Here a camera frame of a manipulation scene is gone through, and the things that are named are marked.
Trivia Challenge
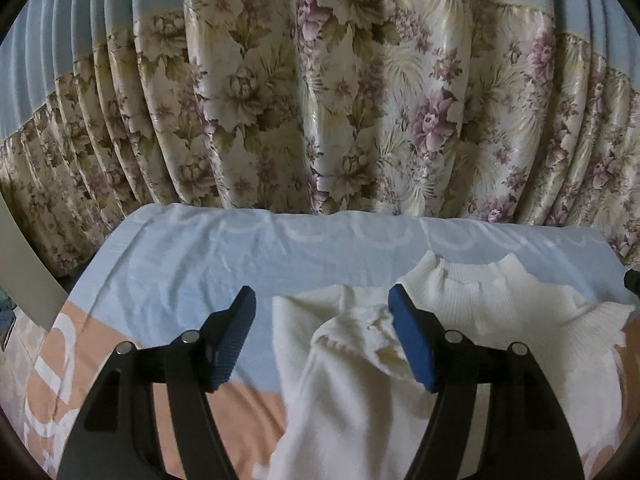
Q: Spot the orange and blue printed bedsheet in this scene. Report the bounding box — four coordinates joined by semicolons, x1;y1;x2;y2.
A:
0;202;640;480

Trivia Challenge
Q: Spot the white knit sweater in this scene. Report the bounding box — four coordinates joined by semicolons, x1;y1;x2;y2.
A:
265;250;639;480

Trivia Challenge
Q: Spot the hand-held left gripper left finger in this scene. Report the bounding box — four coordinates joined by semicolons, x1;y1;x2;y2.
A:
56;286;257;480

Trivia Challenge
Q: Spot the blue floral curtain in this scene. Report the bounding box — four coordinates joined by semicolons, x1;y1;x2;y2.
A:
0;0;640;281

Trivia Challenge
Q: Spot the white board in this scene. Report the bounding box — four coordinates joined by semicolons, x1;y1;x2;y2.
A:
0;175;67;332

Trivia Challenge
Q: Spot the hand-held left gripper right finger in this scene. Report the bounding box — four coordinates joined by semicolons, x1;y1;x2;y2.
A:
387;283;584;480

